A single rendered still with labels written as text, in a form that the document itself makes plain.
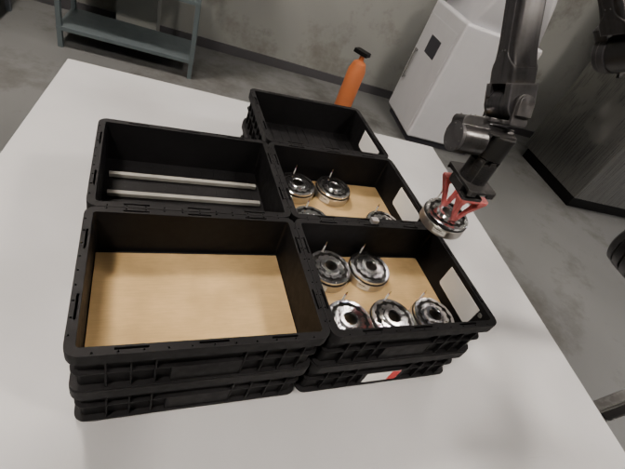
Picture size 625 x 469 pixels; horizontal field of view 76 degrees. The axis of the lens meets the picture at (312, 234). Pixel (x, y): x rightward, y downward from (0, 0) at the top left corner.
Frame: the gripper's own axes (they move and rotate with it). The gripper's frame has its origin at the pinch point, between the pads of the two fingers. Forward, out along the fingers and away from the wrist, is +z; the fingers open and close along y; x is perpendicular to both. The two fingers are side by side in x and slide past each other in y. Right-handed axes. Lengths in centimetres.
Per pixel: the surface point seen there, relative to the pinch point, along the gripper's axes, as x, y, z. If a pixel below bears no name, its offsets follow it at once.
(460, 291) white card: 7.4, 10.4, 15.4
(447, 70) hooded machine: 139, -235, 45
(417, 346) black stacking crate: -7.5, 22.5, 18.8
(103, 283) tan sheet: -68, 9, 19
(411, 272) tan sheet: 2.2, -0.9, 22.5
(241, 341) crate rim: -45, 26, 10
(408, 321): -7.0, 16.3, 19.1
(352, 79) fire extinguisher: 66, -241, 71
